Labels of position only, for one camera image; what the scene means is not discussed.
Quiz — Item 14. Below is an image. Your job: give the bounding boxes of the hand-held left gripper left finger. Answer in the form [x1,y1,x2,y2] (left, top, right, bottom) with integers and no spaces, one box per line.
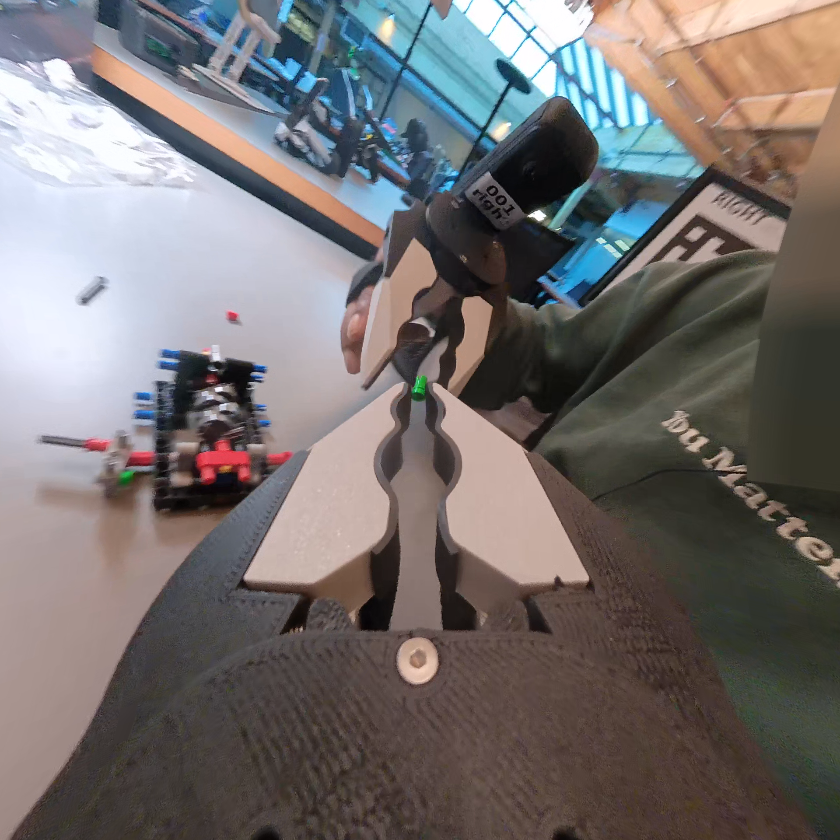
[241,382,403,608]

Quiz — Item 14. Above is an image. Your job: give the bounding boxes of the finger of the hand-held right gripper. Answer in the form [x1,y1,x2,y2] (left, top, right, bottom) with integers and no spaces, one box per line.
[436,295,496,396]
[360,238,439,392]

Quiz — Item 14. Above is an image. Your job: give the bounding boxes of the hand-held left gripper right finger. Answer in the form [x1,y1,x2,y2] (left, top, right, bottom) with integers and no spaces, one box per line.
[430,385,592,608]

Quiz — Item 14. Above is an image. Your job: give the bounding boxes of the person's right forearm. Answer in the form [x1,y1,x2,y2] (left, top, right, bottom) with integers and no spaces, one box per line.
[459,249,778,454]

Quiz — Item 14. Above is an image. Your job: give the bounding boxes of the black lego engine assembly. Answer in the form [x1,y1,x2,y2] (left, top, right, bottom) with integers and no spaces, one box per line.
[134,344,294,513]

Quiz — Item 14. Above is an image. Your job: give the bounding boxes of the person's right hand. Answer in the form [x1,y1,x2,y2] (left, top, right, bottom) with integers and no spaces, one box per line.
[340,290,376,374]

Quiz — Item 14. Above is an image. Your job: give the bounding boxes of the person's green sweatshirt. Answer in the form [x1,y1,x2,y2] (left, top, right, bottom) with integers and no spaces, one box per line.
[532,367,840,840]

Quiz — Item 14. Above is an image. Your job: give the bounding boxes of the black lamp stand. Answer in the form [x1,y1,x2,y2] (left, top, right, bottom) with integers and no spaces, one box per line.
[469,58,532,158]

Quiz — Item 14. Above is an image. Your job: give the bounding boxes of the white black machine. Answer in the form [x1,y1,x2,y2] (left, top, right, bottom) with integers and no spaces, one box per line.
[274,66,368,179]

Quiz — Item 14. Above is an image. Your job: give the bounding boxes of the wooden edged background table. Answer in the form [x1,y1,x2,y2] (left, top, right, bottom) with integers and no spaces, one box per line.
[92,23,388,260]

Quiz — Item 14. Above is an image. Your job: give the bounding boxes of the black white printed board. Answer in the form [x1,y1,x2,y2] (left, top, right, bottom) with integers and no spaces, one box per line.
[577,164,791,309]

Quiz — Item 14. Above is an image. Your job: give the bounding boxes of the wooden stand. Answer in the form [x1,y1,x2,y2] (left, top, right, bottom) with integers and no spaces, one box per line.
[193,0,283,89]

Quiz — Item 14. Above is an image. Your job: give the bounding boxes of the clear plastic bags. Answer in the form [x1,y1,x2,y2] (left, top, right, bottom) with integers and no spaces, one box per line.
[0,58,198,191]

